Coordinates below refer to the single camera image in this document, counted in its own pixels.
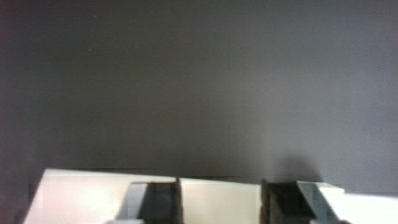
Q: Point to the white cabinet body box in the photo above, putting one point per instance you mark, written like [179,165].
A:
[108,198]

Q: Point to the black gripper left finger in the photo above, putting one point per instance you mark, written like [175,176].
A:
[161,209]

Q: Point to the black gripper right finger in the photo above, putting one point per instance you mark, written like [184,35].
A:
[296,203]

